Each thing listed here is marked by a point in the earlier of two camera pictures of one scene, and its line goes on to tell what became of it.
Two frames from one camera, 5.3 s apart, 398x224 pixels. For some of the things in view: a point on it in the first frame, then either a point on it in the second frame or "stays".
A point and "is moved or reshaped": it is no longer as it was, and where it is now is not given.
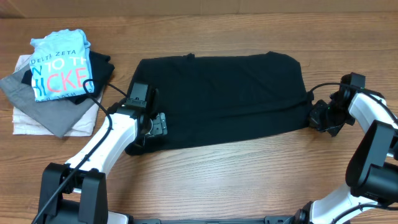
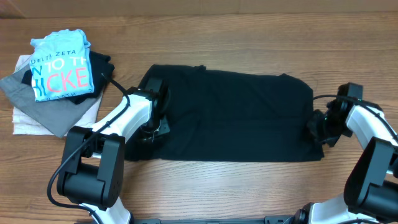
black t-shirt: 216,98 is moved or reshaped
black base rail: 268,219 stays
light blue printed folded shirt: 60,65 stays
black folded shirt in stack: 102,71 stays
